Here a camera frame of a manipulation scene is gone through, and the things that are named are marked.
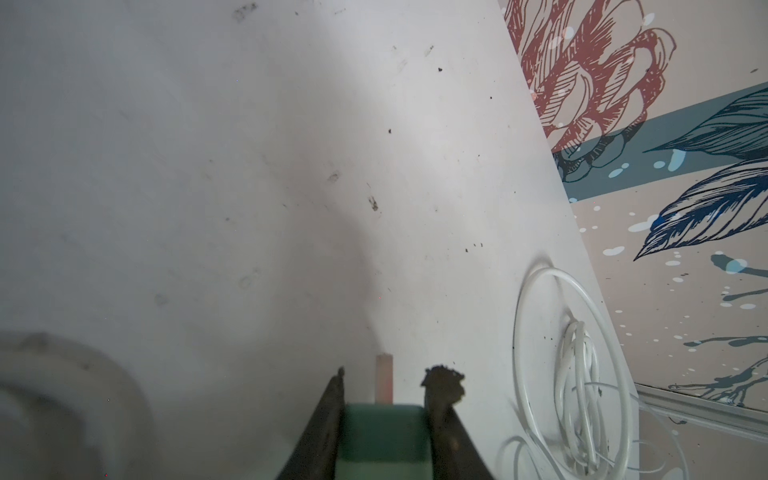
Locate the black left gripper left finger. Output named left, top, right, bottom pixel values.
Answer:
left=277, top=367, right=346, bottom=480

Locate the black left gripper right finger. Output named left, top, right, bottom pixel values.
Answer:
left=421, top=365, right=493, bottom=479

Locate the white charger adapter with cable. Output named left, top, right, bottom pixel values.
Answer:
left=497, top=265, right=691, bottom=480

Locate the white power strip cord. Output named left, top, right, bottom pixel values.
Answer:
left=0, top=329, right=160, bottom=480

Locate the green plug adapter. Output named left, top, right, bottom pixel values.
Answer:
left=335, top=354, right=433, bottom=480

